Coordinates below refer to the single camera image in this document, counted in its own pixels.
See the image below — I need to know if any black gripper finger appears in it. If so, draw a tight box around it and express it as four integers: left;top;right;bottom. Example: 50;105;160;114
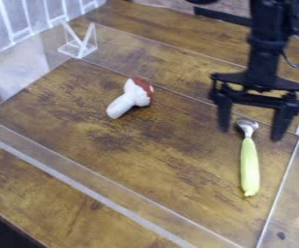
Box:
272;105;294;140
214;93;233;132

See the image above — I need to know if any clear acrylic enclosure wall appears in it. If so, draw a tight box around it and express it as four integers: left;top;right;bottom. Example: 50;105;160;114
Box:
0;23;297;248

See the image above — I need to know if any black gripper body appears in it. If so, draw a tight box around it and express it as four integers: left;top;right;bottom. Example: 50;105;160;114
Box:
209;36;299;114

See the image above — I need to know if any black strip on table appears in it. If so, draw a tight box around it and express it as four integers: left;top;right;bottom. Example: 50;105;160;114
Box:
192;7;250;27

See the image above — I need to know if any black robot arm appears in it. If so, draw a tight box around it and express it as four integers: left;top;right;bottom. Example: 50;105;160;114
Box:
209;0;299;140

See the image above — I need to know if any red white toy mushroom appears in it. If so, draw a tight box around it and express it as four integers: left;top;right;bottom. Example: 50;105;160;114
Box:
106;77;153;119

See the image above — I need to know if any clear acrylic triangular bracket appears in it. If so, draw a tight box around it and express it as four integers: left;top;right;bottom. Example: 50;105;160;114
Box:
57;22;98;59

